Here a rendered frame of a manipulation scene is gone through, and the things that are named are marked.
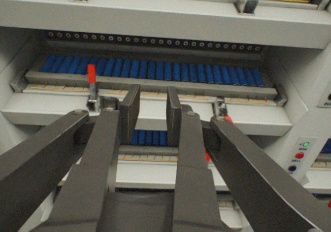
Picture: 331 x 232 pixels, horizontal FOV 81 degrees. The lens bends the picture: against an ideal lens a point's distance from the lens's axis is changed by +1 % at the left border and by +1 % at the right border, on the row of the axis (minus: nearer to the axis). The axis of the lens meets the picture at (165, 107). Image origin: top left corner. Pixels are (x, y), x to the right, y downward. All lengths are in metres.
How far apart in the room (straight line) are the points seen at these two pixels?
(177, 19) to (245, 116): 0.25
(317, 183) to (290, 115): 0.26
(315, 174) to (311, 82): 0.33
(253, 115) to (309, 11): 0.21
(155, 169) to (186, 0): 0.41
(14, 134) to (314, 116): 0.65
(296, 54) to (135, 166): 0.47
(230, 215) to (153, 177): 0.32
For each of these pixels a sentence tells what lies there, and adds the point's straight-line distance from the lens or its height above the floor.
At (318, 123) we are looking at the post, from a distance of 0.53.
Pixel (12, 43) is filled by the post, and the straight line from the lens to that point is 0.54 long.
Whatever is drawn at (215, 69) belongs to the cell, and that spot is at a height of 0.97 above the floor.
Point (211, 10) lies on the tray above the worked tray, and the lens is 0.36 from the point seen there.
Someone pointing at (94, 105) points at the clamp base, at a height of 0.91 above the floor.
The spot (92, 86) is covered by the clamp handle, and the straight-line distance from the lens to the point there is 0.41.
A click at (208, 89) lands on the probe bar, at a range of 0.45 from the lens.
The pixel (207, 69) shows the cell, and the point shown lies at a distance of 0.50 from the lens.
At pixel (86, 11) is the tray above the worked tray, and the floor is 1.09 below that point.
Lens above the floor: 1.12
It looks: 30 degrees down
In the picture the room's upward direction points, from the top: 5 degrees clockwise
